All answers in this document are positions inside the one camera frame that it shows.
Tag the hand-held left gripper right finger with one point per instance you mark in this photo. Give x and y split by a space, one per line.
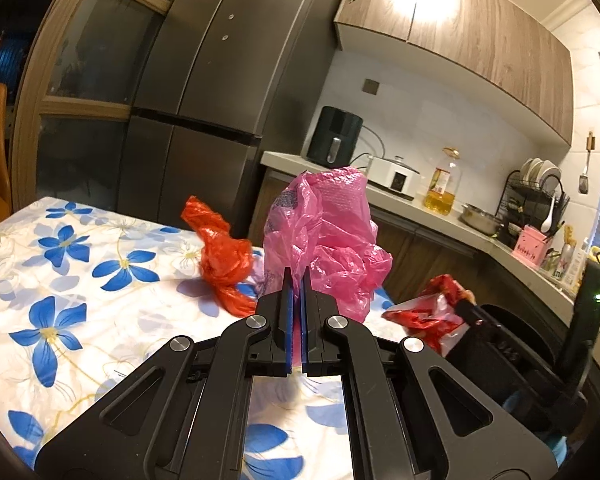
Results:
306 330

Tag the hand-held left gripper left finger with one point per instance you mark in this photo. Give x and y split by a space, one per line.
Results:
291 330

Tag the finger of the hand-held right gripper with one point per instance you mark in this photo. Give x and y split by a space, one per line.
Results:
480 317

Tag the black trash bin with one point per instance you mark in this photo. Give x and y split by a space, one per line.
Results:
535 327

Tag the red snack packet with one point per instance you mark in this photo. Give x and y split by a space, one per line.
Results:
425 320

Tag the pink plastic bag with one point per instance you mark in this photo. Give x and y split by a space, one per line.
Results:
325 220

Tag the white bottle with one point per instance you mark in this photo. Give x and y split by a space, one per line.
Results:
577 265

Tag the wooden base cabinet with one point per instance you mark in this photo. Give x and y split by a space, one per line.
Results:
420 260

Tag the pink utensil box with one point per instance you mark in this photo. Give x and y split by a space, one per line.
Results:
532 247

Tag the stainless steel pot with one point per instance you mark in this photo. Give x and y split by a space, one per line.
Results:
480 220

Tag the red plastic bag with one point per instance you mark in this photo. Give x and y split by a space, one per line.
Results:
225 255

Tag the white ladle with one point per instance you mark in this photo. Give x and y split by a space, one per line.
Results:
547 220

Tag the white kitchen countertop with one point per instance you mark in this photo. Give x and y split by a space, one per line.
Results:
430 217

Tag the cooking oil bottle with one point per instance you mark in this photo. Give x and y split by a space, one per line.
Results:
442 190

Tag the hanging metal spatula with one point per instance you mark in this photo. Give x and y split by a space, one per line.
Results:
585 180

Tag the white plate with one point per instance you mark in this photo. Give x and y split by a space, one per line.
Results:
537 170
527 170
552 172

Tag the white rice cooker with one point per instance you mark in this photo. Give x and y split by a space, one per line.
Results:
395 177

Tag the blue floral tablecloth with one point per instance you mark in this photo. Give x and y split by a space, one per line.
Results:
105 320

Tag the black air fryer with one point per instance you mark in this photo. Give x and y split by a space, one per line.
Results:
335 135

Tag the grey refrigerator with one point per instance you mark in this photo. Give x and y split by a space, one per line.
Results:
205 85

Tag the wooden upper cabinet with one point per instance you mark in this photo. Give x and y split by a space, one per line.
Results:
455 20

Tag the wooden glass sliding door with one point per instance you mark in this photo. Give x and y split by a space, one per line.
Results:
80 105

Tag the blue ribbed object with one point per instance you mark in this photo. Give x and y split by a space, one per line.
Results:
5 60

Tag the dark wall socket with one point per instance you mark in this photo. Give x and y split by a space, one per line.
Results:
370 86

